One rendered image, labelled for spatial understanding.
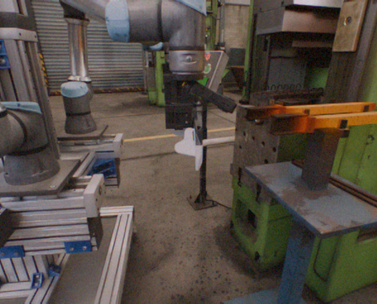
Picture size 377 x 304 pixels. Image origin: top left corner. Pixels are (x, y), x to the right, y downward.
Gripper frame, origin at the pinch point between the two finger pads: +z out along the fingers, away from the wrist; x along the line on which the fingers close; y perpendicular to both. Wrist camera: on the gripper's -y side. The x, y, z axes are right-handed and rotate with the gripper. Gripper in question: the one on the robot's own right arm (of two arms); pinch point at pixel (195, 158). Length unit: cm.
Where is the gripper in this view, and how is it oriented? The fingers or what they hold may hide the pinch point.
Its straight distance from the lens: 59.3
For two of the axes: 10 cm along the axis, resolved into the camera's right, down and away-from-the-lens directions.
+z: 0.0, 9.3, 3.7
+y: -9.9, 0.4, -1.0
